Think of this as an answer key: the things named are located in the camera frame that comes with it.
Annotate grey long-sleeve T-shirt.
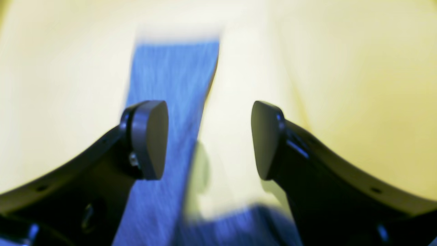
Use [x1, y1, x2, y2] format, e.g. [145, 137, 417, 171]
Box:
[112, 39, 301, 246]

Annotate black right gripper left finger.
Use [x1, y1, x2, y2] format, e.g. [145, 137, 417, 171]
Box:
[0, 100, 169, 246]

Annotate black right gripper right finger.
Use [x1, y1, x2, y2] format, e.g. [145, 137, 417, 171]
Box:
[251, 101, 437, 246]

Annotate yellow table cloth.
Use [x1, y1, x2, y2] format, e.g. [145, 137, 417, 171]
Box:
[0, 0, 437, 246]

